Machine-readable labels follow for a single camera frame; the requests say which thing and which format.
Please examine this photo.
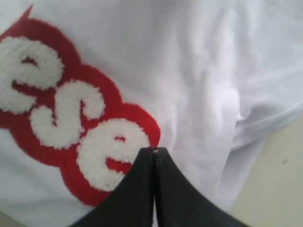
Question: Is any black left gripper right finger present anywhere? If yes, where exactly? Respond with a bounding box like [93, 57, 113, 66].
[153, 148, 246, 227]

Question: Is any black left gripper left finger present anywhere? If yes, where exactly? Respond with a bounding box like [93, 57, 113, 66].
[72, 148, 154, 227]

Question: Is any white t-shirt red lettering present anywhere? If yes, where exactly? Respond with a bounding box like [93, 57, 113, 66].
[0, 0, 303, 227]

